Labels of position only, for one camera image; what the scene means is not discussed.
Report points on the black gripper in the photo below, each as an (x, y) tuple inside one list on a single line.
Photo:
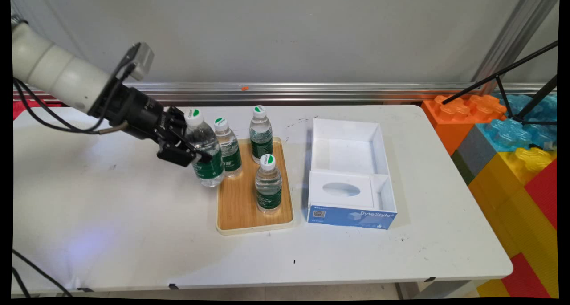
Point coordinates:
[(133, 111)]

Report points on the water bottle green label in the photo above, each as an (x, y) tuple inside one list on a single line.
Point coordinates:
[(268, 189), (209, 171), (232, 158), (261, 140)]

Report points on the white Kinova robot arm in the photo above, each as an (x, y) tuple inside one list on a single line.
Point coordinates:
[(58, 73)]

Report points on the wooden tray cream rim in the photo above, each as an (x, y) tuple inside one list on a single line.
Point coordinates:
[(236, 207)]

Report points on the red object behind table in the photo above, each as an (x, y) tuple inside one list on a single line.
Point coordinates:
[(24, 107)]

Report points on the white box blue side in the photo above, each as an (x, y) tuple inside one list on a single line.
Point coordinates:
[(347, 218)]

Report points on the orange foam brick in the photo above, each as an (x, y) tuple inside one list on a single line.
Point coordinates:
[(449, 118)]

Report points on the grey foam brick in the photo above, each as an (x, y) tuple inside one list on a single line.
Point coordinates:
[(476, 151)]

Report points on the black tripod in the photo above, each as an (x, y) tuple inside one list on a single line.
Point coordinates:
[(498, 75)]

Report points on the large yellow foam brick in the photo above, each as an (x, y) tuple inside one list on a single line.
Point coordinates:
[(503, 202)]

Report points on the blue foam brick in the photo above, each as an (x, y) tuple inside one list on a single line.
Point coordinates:
[(512, 131)]

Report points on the red foam brick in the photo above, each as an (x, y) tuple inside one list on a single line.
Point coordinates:
[(527, 278), (545, 193)]

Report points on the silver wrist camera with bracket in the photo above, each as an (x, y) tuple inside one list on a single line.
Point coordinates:
[(142, 60)]

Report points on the aluminium wall rail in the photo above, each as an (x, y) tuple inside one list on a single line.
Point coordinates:
[(311, 91)]

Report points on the aluminium diagonal post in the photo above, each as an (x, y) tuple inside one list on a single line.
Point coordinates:
[(512, 38)]

